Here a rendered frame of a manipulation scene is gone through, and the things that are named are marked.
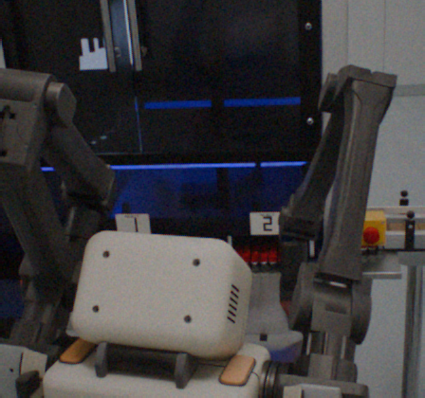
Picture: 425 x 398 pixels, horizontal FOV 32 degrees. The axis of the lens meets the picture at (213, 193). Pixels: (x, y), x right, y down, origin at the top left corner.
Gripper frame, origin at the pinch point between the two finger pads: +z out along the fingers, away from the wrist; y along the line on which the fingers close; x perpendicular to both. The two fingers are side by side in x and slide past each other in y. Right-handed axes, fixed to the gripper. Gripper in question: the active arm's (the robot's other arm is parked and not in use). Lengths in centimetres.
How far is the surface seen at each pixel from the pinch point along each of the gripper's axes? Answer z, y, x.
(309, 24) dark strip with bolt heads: -62, 22, -5
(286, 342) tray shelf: 3.4, -2.1, 2.2
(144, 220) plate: -15.4, 27.2, 37.2
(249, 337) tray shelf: 3.1, -0.3, 10.5
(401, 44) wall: 0, 488, -91
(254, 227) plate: -12.5, 26.8, 9.6
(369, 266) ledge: 0.5, 30.6, -18.6
